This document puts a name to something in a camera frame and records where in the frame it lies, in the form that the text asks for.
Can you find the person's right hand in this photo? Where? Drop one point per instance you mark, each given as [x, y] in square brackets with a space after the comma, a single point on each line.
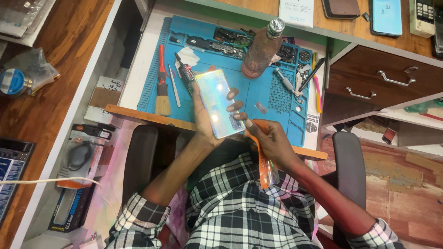
[277, 145]

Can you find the person's left hand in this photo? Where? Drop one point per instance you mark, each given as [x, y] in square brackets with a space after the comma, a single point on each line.
[202, 128]

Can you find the person's right fingers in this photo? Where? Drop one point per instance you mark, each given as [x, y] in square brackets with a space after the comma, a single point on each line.
[249, 123]

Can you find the iridescent back smartphone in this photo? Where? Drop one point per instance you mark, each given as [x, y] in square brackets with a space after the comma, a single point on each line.
[218, 103]

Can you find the orange clear protective film strip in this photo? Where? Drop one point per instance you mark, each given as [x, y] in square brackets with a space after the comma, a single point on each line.
[265, 169]

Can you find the small clear plastic piece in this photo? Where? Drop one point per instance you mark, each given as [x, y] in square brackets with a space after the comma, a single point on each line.
[261, 107]

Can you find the blue silicone repair mat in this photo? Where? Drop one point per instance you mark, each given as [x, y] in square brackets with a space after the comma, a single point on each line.
[256, 93]

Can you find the silver screwdriver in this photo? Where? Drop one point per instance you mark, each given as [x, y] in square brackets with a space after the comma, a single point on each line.
[284, 81]

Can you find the crumpled white tissue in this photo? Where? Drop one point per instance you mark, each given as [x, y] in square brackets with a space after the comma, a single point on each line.
[300, 81]

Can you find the small orange pick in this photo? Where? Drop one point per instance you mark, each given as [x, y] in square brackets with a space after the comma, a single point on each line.
[211, 68]

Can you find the brown plastic bottle silver cap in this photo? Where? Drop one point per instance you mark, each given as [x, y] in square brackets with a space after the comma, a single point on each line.
[259, 52]

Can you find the yellow pink pry tool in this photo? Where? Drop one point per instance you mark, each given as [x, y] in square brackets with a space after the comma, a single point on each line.
[317, 90]

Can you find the long black phone circuit board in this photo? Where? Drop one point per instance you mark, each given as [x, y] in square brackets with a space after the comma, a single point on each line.
[226, 50]

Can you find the pile of small dark parts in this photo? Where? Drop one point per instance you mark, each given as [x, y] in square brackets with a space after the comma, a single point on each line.
[286, 53]

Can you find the black glue tube red label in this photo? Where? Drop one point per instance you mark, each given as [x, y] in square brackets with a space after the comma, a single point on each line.
[187, 72]

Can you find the silver tweezers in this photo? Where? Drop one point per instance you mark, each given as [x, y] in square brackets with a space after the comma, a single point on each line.
[174, 86]

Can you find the round tin of screws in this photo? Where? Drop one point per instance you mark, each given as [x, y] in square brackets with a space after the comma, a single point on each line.
[304, 56]

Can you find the white paper piece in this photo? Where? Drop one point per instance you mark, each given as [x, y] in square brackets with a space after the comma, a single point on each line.
[190, 57]

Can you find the phone board with green parts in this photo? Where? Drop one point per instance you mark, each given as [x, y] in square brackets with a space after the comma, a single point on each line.
[232, 36]

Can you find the black white plaid shirt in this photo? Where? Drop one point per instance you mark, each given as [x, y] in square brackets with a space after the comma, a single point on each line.
[235, 214]

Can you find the black office chair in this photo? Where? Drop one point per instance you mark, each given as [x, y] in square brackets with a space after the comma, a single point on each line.
[138, 155]

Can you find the white paper box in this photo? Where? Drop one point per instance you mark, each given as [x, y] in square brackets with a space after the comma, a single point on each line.
[296, 12]

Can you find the brown wooden drawer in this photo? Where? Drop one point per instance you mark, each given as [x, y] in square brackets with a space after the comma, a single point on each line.
[363, 74]

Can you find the red smartphone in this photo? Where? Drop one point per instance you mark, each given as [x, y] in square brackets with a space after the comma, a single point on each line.
[389, 135]

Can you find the white brown cardboard box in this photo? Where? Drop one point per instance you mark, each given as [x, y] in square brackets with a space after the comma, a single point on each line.
[103, 100]

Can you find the brown wallet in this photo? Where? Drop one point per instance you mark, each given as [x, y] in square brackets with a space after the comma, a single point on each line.
[341, 8]

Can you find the small black adapter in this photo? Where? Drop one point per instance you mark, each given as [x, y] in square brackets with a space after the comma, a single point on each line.
[366, 16]

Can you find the white shelf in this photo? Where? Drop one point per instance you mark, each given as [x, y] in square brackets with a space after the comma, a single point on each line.
[408, 117]

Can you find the smartphone with light blue screen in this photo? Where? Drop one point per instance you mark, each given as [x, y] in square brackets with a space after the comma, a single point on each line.
[386, 17]

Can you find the green plastic item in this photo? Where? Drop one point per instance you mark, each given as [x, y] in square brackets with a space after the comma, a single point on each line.
[424, 105]

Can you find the black glue remover box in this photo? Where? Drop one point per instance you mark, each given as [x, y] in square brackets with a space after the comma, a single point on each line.
[71, 207]

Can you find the white plug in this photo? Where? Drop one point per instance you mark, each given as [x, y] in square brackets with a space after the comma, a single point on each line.
[90, 241]

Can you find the white keypad handset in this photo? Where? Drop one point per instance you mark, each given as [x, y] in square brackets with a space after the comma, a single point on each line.
[422, 17]

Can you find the black device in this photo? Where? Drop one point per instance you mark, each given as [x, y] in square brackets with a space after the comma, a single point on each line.
[439, 31]

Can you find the clear plastic bag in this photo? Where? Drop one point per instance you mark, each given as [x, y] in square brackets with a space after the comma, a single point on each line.
[38, 65]

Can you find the grey blue panel device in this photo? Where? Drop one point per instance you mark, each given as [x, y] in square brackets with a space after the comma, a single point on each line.
[12, 173]

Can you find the stack of clear plastic bags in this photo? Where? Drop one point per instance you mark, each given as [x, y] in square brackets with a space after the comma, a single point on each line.
[20, 15]

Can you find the grey metal slide rail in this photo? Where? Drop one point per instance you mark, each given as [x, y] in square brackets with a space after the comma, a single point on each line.
[329, 62]
[148, 15]

